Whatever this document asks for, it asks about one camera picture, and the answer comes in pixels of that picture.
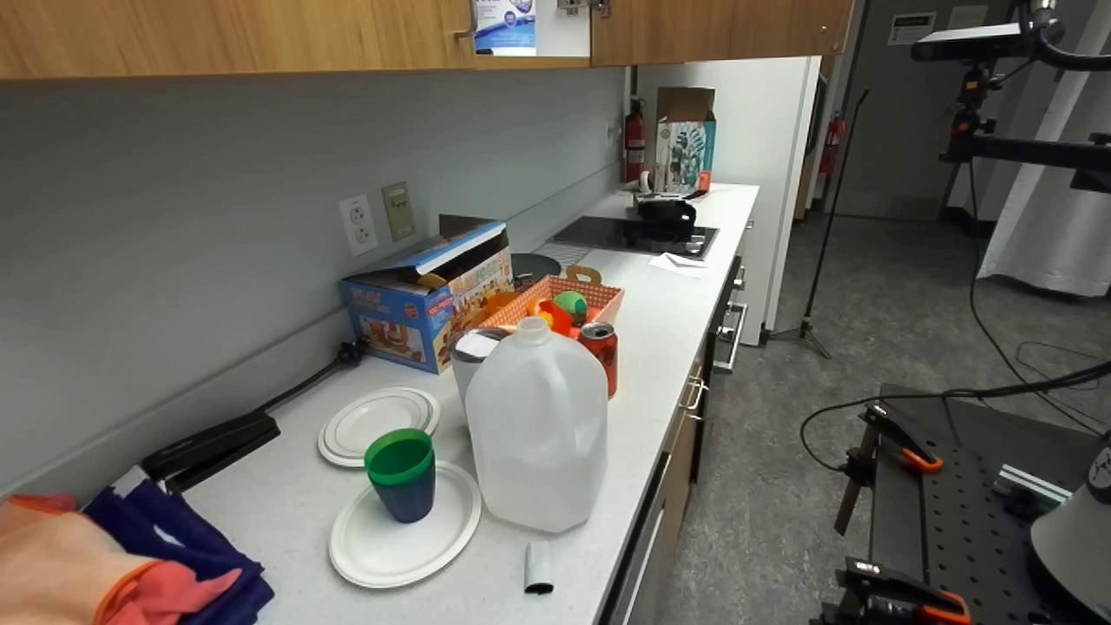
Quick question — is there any wooden lower cabinet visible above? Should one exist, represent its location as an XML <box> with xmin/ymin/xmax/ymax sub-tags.
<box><xmin>656</xmin><ymin>344</ymin><xmax>711</xmax><ymax>559</ymax></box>

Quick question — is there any red fire extinguisher by door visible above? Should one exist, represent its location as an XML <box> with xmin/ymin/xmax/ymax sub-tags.
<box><xmin>816</xmin><ymin>115</ymin><xmax>849</xmax><ymax>200</ymax></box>

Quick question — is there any closed wooden cabinet door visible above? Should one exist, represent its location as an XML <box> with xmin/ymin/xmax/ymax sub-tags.
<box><xmin>0</xmin><ymin>0</ymin><xmax>480</xmax><ymax>82</ymax></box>

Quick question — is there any red orange toy fruit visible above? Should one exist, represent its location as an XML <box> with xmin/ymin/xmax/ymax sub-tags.
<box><xmin>531</xmin><ymin>294</ymin><xmax>581</xmax><ymax>339</ymax></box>

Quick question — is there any orange checkered cardboard tray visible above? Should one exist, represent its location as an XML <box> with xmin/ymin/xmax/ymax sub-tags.
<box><xmin>474</xmin><ymin>274</ymin><xmax>627</xmax><ymax>352</ymax></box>

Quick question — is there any dark grey plate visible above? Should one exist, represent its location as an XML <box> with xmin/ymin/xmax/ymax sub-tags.
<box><xmin>508</xmin><ymin>251</ymin><xmax>567</xmax><ymax>291</ymax></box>

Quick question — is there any red soda can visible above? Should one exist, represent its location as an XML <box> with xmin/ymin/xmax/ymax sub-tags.
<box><xmin>576</xmin><ymin>321</ymin><xmax>620</xmax><ymax>404</ymax></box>

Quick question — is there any black induction cooktop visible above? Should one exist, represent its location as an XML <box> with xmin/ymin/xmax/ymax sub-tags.
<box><xmin>549</xmin><ymin>212</ymin><xmax>722</xmax><ymax>259</ymax></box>

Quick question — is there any translucent plastic gallon jug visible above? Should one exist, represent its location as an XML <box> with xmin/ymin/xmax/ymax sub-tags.
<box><xmin>461</xmin><ymin>316</ymin><xmax>611</xmax><ymax>537</ymax></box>

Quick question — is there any black pot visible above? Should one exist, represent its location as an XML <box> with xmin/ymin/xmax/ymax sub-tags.
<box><xmin>627</xmin><ymin>189</ymin><xmax>705</xmax><ymax>243</ymax></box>

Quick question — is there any blue toy food box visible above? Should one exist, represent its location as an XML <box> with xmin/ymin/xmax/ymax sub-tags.
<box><xmin>335</xmin><ymin>220</ymin><xmax>522</xmax><ymax>376</ymax></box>

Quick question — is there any black oven front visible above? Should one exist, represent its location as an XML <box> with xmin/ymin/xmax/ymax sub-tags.
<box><xmin>705</xmin><ymin>253</ymin><xmax>753</xmax><ymax>387</ymax></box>

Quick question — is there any red fire extinguisher by counter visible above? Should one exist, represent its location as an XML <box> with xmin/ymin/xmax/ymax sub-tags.
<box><xmin>619</xmin><ymin>97</ymin><xmax>654</xmax><ymax>189</ymax></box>

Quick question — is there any teal printed carton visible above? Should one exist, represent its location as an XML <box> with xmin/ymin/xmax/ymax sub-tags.
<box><xmin>656</xmin><ymin>115</ymin><xmax>717</xmax><ymax>196</ymax></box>

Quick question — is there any small white plate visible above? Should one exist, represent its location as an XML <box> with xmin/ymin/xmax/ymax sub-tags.
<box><xmin>315</xmin><ymin>383</ymin><xmax>443</xmax><ymax>471</ymax></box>

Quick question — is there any green plastic cup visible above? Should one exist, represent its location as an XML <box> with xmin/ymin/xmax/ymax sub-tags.
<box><xmin>362</xmin><ymin>426</ymin><xmax>436</xmax><ymax>488</ymax></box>

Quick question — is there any dark blue plastic cup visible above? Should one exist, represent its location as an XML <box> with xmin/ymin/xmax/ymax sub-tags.
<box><xmin>370</xmin><ymin>465</ymin><xmax>436</xmax><ymax>528</ymax></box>

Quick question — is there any black dishwasher front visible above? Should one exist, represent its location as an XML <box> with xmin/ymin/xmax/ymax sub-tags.
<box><xmin>600</xmin><ymin>455</ymin><xmax>677</xmax><ymax>625</ymax></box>

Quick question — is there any white tall refrigerator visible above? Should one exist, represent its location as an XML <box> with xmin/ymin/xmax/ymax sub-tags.
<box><xmin>640</xmin><ymin>57</ymin><xmax>823</xmax><ymax>347</ymax></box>

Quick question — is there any large white plate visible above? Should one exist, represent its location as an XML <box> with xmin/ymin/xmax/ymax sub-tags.
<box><xmin>327</xmin><ymin>459</ymin><xmax>487</xmax><ymax>593</ymax></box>

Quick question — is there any white blue package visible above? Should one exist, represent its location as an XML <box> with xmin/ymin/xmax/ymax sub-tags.
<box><xmin>470</xmin><ymin>0</ymin><xmax>540</xmax><ymax>59</ymax></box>

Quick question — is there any thin black light stand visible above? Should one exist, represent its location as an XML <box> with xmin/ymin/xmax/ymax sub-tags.
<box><xmin>772</xmin><ymin>82</ymin><xmax>873</xmax><ymax>361</ymax></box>

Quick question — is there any black stapler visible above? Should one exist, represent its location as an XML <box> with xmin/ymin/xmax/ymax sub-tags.
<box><xmin>139</xmin><ymin>411</ymin><xmax>284</xmax><ymax>495</ymax></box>

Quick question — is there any orange black bar clamp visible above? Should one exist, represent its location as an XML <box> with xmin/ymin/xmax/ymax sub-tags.
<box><xmin>827</xmin><ymin>554</ymin><xmax>976</xmax><ymax>625</ymax></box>
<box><xmin>830</xmin><ymin>404</ymin><xmax>946</xmax><ymax>537</ymax></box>

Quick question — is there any dark blue cloth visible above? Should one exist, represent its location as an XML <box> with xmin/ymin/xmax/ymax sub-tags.
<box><xmin>84</xmin><ymin>475</ymin><xmax>277</xmax><ymax>625</ymax></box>

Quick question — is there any black perforated robot table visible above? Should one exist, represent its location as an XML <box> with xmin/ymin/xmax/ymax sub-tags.
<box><xmin>863</xmin><ymin>391</ymin><xmax>1111</xmax><ymax>625</ymax></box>

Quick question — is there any black tripod with boom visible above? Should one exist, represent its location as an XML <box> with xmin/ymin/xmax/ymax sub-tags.
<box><xmin>941</xmin><ymin>57</ymin><xmax>1111</xmax><ymax>196</ymax></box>

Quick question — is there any white curtain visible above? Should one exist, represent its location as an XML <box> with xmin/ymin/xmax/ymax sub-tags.
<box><xmin>976</xmin><ymin>0</ymin><xmax>1111</xmax><ymax>302</ymax></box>

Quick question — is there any aluminium extrusion bar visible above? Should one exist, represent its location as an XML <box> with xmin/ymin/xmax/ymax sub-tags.
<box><xmin>995</xmin><ymin>463</ymin><xmax>1071</xmax><ymax>506</ymax></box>

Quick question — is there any orange cloth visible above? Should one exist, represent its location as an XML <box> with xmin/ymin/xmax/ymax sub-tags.
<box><xmin>0</xmin><ymin>488</ymin><xmax>247</xmax><ymax>625</ymax></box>

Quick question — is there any beige light switch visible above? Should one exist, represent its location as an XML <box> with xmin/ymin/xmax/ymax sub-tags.
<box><xmin>377</xmin><ymin>178</ymin><xmax>416</xmax><ymax>243</ymax></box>

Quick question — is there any white wall outlet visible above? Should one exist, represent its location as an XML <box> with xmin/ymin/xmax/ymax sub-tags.
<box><xmin>335</xmin><ymin>192</ymin><xmax>380</xmax><ymax>259</ymax></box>

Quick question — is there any black floor cable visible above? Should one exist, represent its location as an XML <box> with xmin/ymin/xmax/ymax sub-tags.
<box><xmin>798</xmin><ymin>352</ymin><xmax>1111</xmax><ymax>478</ymax></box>

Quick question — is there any black stereo camera on tripod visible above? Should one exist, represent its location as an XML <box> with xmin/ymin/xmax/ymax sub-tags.
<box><xmin>911</xmin><ymin>14</ymin><xmax>1067</xmax><ymax>61</ymax></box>

